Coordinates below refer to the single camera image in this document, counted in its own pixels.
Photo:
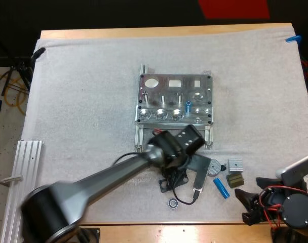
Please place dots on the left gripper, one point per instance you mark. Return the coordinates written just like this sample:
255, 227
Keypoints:
192, 139

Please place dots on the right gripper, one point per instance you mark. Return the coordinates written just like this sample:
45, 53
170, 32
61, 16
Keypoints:
270, 202

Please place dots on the bright blue cylinder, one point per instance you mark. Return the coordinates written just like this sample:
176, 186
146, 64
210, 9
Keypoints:
188, 106
222, 188

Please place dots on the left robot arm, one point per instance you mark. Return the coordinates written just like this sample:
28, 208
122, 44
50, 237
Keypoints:
98, 184

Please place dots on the olive green ribbed block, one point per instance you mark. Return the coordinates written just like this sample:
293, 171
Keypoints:
235, 180

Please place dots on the white block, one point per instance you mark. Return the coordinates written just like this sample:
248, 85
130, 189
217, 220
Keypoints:
235, 165

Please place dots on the grey ribbed disc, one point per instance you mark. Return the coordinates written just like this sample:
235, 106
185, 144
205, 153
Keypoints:
213, 168

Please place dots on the small black part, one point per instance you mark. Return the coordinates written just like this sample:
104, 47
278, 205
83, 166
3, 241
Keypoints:
223, 167

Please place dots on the metal plate on aluminium rails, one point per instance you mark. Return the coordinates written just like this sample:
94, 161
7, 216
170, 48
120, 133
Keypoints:
169, 93

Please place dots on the blue clip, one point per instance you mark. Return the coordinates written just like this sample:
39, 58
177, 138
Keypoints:
293, 38

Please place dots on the dark clip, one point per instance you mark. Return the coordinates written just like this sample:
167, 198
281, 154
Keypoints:
38, 53

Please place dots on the metal clamp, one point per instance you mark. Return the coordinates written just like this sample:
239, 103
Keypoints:
10, 180

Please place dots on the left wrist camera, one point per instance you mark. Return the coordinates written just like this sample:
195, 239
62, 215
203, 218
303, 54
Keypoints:
200, 174

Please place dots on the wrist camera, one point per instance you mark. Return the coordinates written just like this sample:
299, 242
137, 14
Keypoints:
200, 174
294, 169

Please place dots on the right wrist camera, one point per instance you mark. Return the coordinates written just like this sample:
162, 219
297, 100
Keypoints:
294, 169

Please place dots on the flat black bracket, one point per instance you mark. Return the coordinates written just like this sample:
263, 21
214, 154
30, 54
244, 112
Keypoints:
162, 188

